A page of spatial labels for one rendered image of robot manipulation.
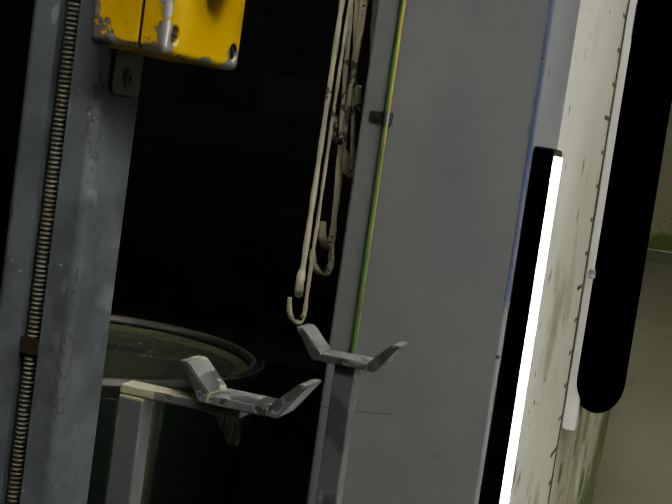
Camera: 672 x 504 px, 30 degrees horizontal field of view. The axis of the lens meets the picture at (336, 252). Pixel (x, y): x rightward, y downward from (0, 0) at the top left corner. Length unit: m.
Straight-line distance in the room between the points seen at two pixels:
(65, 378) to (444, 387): 0.52
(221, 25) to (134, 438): 0.29
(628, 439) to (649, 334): 0.27
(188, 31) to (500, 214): 0.53
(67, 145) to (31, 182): 0.04
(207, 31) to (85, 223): 0.15
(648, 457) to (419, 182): 1.72
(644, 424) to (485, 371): 1.68
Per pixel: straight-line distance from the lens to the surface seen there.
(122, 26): 0.81
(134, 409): 0.76
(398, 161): 1.28
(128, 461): 0.77
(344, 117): 1.38
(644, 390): 2.97
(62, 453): 0.88
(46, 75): 0.86
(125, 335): 2.25
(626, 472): 2.90
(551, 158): 1.26
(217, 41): 0.86
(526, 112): 1.26
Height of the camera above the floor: 1.25
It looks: 5 degrees down
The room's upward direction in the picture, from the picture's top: 8 degrees clockwise
